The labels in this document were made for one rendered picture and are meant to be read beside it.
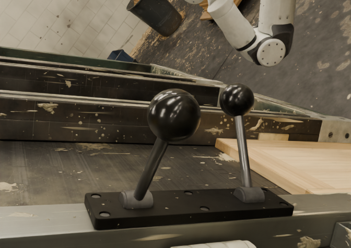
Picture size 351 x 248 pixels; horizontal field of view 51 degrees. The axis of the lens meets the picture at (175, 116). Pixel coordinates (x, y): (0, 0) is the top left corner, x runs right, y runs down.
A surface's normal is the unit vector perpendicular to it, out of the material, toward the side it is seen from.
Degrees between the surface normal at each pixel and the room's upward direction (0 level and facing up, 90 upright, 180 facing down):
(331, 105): 0
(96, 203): 59
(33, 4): 90
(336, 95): 0
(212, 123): 90
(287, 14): 90
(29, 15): 90
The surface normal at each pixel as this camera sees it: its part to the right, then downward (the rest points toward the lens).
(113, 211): 0.15, -0.97
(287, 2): 0.18, 0.49
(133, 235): 0.40, 0.23
